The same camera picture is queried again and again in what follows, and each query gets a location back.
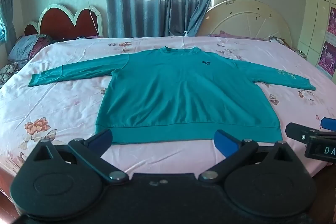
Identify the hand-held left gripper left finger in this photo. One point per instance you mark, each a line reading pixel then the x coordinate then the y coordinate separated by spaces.
pixel 101 138

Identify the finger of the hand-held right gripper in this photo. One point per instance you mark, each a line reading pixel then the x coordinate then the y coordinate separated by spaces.
pixel 328 123
pixel 299 132

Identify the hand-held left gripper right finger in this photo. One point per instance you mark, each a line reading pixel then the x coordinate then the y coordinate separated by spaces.
pixel 225 141

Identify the teal long-sleeve sweatshirt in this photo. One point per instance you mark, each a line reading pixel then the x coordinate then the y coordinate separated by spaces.
pixel 170 95

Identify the pink floral bedsheet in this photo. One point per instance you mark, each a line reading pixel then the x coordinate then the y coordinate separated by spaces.
pixel 65 108

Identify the floral pillow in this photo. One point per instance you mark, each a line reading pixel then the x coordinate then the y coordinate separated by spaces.
pixel 282 41

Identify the purple pillow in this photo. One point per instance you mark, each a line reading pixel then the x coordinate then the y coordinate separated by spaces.
pixel 236 35

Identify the dark patterned pillow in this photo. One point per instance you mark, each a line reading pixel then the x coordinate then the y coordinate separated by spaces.
pixel 9 71

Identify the blue and pink pillows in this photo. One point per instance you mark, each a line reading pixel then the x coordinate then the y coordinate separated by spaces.
pixel 25 47

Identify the cream panelled wardrobe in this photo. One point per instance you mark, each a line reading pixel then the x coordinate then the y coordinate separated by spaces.
pixel 317 3

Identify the red heart-shaped headboard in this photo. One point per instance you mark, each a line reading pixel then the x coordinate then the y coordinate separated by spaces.
pixel 60 24

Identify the cream round headboard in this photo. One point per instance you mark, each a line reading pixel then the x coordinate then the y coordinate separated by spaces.
pixel 244 22

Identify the grey side curtain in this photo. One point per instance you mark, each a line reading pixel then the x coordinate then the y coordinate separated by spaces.
pixel 6 3

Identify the pink wall poster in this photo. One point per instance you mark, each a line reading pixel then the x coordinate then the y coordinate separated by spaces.
pixel 327 57
pixel 332 22

